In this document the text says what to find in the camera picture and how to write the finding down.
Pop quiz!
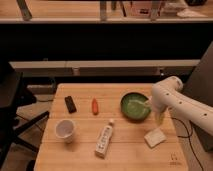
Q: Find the wooden shelf rail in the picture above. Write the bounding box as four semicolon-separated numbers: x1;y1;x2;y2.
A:
11;59;199;77

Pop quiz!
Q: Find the orange carrot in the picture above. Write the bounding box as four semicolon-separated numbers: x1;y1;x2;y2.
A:
92;98;99;115

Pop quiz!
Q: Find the black cable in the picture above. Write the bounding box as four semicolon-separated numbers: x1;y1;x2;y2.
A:
171;117;204;171

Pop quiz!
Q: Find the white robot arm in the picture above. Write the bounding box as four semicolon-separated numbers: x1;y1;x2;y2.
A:
150;76;213;136

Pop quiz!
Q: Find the white sponge block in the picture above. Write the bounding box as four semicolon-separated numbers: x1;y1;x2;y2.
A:
144;128;166;148

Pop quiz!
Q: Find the green ceramic bowl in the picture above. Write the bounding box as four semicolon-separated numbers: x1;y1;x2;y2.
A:
120;92;151;121

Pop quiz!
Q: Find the black office chair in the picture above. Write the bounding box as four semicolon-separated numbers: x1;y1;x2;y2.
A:
0;61;49;169

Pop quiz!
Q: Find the black rectangular block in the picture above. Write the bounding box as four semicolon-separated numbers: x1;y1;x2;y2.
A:
65;96;77;113

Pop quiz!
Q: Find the white plastic bottle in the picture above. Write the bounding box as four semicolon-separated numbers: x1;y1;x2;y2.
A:
95;119;114;158

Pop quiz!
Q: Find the white paper cup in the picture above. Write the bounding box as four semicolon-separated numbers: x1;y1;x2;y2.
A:
55;120;75;143

